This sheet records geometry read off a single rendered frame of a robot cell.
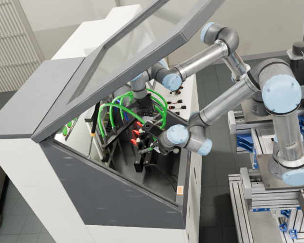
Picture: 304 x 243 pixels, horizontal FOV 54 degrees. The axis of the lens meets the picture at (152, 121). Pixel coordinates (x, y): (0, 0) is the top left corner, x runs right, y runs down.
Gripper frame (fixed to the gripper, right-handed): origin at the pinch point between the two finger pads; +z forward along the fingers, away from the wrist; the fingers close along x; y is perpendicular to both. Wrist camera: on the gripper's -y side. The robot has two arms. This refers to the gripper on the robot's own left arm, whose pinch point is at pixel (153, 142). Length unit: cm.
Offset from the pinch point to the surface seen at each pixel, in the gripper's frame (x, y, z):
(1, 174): -79, -79, 195
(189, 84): 72, -3, 60
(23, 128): -37, -48, -5
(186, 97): 57, 1, 52
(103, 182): -30.7, -5.4, 1.2
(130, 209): -30.8, 14.6, 12.5
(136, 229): -36, 27, 27
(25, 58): 51, -205, 311
